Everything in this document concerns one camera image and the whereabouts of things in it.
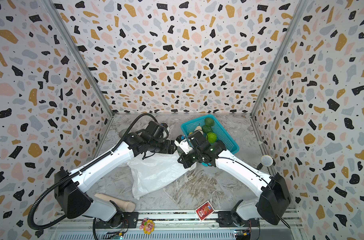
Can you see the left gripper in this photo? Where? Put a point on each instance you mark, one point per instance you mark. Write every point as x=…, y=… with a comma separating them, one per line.
x=170, y=145

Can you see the aluminium rail frame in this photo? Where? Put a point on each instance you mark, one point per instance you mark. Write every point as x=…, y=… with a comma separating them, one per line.
x=181, y=225

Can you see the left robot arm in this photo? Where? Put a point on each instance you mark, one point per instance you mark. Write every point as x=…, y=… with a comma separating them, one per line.
x=72, y=194

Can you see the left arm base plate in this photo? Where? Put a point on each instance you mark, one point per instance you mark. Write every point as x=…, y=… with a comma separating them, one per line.
x=122, y=222

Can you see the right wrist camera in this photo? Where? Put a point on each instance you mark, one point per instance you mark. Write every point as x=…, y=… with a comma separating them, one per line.
x=182, y=144

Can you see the pink yellow flower toy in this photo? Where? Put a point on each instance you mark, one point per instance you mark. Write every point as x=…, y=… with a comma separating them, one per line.
x=147, y=226

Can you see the red card pack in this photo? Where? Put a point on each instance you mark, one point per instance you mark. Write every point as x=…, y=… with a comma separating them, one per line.
x=204, y=211

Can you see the beige wooden pestle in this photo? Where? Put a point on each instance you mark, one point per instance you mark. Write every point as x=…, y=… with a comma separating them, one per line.
x=127, y=206

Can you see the bright green lime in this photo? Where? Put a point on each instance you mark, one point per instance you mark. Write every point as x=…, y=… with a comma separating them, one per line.
x=212, y=137

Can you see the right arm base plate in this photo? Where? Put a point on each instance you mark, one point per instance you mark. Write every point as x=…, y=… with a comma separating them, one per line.
x=228, y=220

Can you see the teal plastic basket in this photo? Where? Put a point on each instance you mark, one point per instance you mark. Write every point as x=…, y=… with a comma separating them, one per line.
x=222, y=132

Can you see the white plastic bag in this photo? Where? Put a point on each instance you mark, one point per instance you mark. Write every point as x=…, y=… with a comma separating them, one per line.
x=155, y=172

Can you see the dark green avocado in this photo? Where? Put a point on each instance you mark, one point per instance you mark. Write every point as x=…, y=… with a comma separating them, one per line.
x=209, y=122

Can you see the small green vegetable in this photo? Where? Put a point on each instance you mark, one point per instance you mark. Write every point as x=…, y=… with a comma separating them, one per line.
x=207, y=129

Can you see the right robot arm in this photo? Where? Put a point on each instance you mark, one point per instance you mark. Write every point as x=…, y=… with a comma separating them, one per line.
x=271, y=193

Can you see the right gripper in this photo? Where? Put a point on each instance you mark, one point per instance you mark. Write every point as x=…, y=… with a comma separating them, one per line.
x=192, y=142

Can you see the cream cauliflower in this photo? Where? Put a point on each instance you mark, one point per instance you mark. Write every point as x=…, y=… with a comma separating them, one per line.
x=199, y=129

